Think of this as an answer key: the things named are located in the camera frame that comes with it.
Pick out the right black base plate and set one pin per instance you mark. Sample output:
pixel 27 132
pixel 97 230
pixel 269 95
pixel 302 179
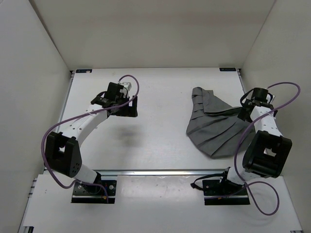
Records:
pixel 218 194

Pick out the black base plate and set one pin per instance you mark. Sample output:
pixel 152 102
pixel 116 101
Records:
pixel 88 194
pixel 218 194

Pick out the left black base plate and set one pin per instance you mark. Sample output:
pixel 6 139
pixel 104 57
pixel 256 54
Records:
pixel 88 194

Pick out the blue table label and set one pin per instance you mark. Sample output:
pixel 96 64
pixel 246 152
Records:
pixel 83 71
pixel 227 69

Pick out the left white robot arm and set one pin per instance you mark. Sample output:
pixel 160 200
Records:
pixel 62 151

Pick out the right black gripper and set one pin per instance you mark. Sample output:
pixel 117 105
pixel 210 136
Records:
pixel 243 115

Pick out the aluminium rail profile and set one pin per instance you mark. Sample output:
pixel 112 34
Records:
pixel 183 172

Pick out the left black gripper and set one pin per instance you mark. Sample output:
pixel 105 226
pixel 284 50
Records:
pixel 130 110

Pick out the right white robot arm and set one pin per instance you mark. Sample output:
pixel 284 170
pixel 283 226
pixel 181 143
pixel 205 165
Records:
pixel 268 151

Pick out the right blue table label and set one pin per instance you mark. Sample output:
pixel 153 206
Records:
pixel 227 69

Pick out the grey pleated skirt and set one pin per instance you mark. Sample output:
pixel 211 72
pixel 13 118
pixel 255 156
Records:
pixel 214 127

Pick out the left blue table label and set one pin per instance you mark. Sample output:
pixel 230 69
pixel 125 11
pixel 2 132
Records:
pixel 83 71

